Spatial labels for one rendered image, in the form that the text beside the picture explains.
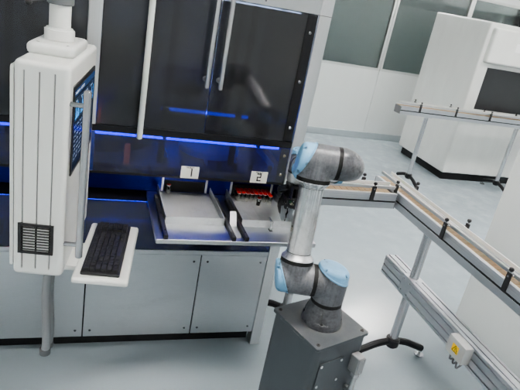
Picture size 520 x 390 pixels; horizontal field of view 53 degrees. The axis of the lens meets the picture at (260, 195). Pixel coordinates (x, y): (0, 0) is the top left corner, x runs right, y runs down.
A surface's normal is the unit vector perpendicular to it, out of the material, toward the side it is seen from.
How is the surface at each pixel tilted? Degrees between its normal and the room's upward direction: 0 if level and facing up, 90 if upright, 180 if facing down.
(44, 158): 90
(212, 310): 90
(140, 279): 90
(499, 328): 90
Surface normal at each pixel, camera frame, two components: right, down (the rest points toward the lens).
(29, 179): 0.12, 0.39
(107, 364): 0.18, -0.91
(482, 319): -0.95, -0.06
